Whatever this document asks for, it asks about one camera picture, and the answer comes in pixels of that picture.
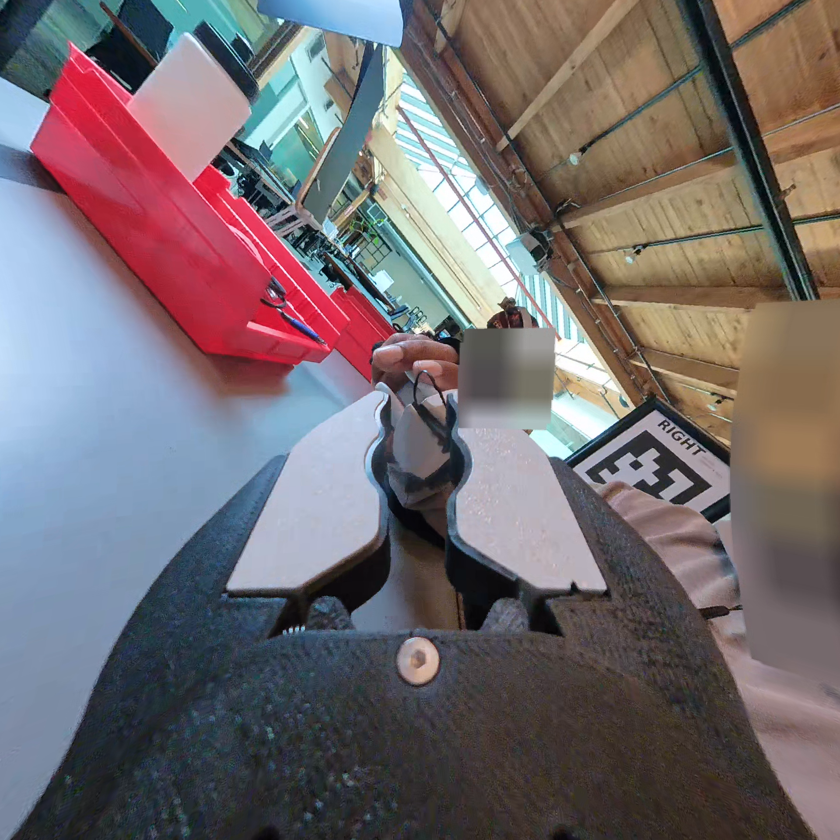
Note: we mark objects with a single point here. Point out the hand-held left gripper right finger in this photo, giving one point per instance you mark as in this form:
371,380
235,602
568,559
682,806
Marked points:
518,518

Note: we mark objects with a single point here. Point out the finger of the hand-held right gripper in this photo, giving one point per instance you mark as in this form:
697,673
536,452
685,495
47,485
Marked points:
410,449

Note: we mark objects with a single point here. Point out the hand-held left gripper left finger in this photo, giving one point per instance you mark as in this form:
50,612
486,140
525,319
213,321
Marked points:
315,512

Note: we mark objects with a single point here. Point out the person's right hand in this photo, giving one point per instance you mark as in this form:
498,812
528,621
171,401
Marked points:
420,358

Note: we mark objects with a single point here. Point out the person's beige hoodie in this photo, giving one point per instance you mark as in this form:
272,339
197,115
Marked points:
663,531

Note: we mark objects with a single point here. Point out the blue pen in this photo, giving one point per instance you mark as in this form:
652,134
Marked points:
303,326

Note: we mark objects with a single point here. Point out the green potted plant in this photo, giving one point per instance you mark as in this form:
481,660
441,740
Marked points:
364,226

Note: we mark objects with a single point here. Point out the large red plastic bin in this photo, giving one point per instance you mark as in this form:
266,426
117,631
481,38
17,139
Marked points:
164,229

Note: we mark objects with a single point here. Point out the dark grey standing panel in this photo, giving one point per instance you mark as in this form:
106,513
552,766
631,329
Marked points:
351,124

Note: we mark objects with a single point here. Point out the black ceiling beam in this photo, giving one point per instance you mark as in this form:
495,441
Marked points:
748,144

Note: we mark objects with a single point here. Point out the white water bottle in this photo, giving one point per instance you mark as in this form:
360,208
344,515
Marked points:
190,111

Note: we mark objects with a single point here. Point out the studio light panel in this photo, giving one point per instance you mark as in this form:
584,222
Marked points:
328,16

